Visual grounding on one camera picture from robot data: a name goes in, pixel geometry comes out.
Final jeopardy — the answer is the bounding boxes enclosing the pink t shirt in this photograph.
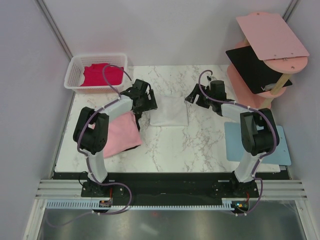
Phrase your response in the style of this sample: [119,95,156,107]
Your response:
[103,111,143,158]

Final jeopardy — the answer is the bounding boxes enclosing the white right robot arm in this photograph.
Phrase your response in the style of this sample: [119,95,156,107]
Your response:
[185,80,280,197]

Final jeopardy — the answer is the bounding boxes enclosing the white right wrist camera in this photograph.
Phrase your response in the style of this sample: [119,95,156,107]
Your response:
[206,74,217,82]

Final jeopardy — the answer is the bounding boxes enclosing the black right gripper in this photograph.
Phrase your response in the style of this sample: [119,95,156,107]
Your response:
[185,83,215,109]

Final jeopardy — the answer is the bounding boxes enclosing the black square sheet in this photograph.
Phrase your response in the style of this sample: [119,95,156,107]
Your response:
[225,46,283,94]

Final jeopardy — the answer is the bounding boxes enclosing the pink wooden shelf stand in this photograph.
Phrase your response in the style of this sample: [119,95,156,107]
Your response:
[227,12,310,109]

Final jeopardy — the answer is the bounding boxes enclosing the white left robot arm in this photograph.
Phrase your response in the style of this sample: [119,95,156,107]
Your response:
[73,79,158,197]

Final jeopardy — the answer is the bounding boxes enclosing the white slotted cable duct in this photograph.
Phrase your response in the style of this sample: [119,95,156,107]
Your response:
[45,199,248,211]

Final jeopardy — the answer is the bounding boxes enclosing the white plastic basket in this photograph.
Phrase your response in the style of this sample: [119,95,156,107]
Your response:
[64,53,128,94]

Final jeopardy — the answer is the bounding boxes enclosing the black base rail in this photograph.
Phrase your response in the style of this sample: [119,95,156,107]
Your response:
[52,171,266,207]

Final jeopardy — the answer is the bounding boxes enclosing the red t shirt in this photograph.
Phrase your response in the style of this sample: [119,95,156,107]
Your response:
[81,63,124,87]

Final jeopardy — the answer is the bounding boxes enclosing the light blue mat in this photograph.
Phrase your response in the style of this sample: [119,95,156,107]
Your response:
[224,122,292,166]

